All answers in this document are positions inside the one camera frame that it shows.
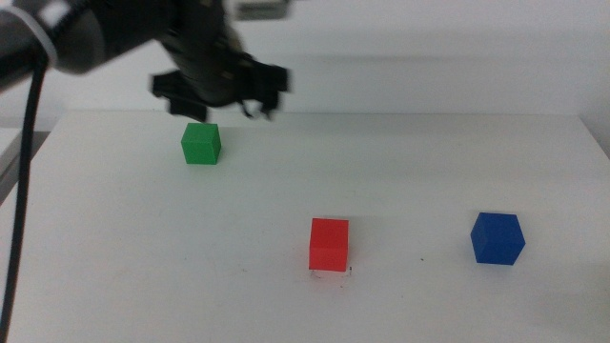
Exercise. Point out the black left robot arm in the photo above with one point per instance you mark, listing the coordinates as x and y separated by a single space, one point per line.
81 35

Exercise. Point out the green cube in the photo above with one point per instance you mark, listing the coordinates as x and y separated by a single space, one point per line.
200 144

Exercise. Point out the red cube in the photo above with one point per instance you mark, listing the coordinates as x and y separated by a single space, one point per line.
329 245

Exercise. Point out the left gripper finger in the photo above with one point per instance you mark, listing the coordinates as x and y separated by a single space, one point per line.
178 97
267 86

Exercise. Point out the blue cube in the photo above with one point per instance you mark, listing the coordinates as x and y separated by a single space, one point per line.
498 239

